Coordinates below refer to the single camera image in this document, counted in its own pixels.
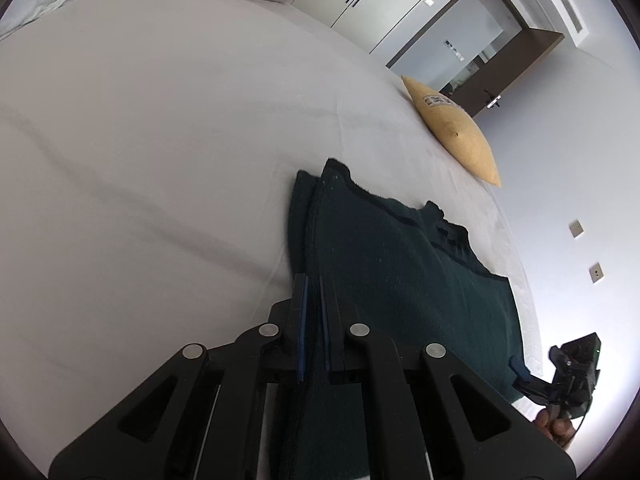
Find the dark green sweater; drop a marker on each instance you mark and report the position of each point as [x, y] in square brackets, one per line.
[400, 270]

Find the bed with white sheet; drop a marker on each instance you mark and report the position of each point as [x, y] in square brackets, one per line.
[150, 135]

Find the yellow pillow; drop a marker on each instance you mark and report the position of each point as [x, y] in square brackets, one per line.
[460, 135]

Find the person's right hand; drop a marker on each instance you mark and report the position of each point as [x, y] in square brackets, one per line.
[560, 430]

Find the dark brown door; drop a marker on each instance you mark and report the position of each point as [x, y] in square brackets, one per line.
[525, 60]

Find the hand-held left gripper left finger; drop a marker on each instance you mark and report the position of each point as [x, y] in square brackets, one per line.
[301, 330]

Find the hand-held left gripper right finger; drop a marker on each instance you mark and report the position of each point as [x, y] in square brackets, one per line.
[326, 330]

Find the hallway switch panel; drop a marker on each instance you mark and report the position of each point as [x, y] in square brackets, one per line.
[453, 47]

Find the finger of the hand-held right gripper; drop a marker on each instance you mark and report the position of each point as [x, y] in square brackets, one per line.
[537, 392]

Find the white wardrobe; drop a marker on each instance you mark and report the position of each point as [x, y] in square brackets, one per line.
[400, 10]

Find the wall switch plate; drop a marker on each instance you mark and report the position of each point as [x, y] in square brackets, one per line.
[576, 228]
[596, 273]

